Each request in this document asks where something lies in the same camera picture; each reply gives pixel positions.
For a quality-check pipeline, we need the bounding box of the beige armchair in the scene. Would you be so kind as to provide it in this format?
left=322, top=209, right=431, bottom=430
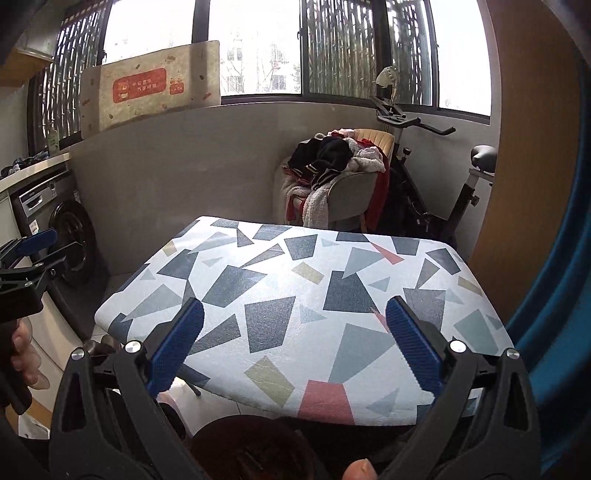
left=281, top=129, right=398, bottom=232

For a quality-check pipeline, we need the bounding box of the black exercise bike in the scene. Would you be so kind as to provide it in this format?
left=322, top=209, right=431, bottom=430
left=369, top=96, right=498, bottom=250

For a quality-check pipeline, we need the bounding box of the person's right hand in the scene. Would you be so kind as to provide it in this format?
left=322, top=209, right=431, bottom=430
left=344, top=458, right=377, bottom=480

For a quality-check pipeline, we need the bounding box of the geometric patterned tablecloth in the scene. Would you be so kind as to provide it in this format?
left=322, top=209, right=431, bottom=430
left=95, top=215, right=515, bottom=428

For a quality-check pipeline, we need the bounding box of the wall cabinet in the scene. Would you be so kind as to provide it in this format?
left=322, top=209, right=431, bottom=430
left=0, top=0, right=61, bottom=88

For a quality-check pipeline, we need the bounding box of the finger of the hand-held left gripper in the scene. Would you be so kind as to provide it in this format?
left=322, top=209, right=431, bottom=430
left=44, top=241, right=80, bottom=280
left=0, top=228, right=58, bottom=268

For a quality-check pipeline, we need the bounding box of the grey washing machine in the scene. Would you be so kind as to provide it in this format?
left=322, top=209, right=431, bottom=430
left=11, top=168, right=109, bottom=296

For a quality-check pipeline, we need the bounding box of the red garment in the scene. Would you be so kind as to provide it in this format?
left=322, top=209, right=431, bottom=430
left=368, top=167, right=392, bottom=223

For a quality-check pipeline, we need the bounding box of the black garment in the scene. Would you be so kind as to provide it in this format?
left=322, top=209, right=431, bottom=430
left=288, top=136, right=354, bottom=190

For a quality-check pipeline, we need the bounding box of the black table leg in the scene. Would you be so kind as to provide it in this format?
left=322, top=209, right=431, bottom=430
left=182, top=367, right=202, bottom=398

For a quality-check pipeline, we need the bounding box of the person's left hand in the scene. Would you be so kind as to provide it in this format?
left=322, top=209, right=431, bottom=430
left=10, top=319, right=47, bottom=387

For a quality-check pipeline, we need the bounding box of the blue curtain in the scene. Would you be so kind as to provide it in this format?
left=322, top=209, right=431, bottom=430
left=512, top=46, right=591, bottom=462

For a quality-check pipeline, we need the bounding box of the beige mat with red label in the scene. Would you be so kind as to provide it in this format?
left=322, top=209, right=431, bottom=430
left=79, top=40, right=221, bottom=139

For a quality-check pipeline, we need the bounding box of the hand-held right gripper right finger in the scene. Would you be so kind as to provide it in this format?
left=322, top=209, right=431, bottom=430
left=383, top=295, right=541, bottom=480

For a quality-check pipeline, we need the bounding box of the white countertop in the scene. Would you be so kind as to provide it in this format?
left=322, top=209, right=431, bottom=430
left=0, top=151, right=72, bottom=195

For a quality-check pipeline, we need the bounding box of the window with metal grille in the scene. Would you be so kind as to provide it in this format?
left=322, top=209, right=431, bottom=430
left=28, top=0, right=492, bottom=139

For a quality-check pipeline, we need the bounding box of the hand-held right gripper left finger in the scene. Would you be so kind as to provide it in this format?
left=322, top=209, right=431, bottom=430
left=48, top=296, right=208, bottom=480

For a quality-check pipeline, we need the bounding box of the wooden door panel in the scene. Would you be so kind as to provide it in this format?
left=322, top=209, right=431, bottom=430
left=466, top=0, right=583, bottom=324

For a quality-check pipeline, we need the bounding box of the desk lamp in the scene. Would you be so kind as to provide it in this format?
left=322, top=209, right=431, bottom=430
left=374, top=66, right=400, bottom=109

